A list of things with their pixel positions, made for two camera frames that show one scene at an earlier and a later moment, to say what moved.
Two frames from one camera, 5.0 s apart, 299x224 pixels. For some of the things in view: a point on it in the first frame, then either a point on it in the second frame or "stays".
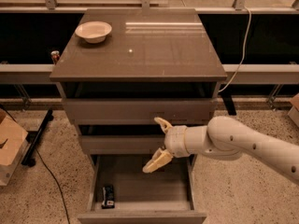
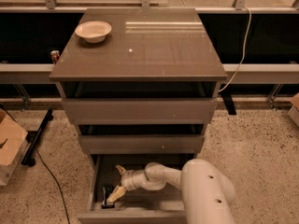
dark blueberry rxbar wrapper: (107, 197) stays
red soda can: (55, 56) stays
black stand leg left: (29, 160) stays
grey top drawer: (140, 111) stays
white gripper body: (175, 139) → (128, 180)
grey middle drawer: (121, 144) stays
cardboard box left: (14, 145) stays
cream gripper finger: (163, 124) → (120, 168)
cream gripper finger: (159, 159) → (118, 191)
